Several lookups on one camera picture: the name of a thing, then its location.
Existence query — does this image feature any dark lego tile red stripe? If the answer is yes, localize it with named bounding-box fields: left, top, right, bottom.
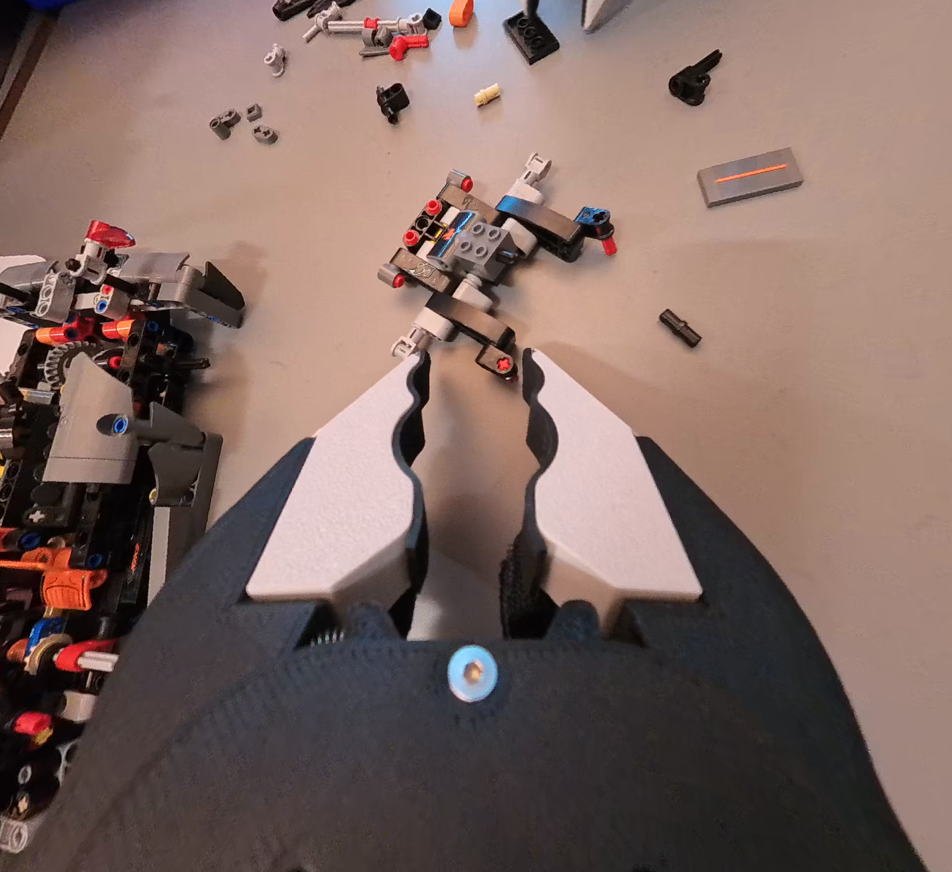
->
left=698, top=147, right=804, bottom=210

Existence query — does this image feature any black connector with axle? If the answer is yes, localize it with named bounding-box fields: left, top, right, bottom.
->
left=668, top=50, right=722, bottom=106

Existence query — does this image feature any black lego plate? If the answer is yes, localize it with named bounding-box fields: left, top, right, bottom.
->
left=502, top=9, right=561, bottom=66

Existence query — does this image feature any black grey lego subassembly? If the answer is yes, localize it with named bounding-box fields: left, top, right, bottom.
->
left=378, top=152, right=618, bottom=386

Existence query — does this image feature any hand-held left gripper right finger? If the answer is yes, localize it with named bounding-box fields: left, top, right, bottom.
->
left=497, top=348, right=704, bottom=641

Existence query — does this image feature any lego car chassis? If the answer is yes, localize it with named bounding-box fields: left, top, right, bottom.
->
left=0, top=218, right=246, bottom=858

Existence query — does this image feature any black lego pin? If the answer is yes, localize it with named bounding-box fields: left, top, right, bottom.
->
left=658, top=308, right=702, bottom=349

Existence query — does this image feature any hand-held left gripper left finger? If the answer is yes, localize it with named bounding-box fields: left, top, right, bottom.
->
left=244, top=351, right=431, bottom=639

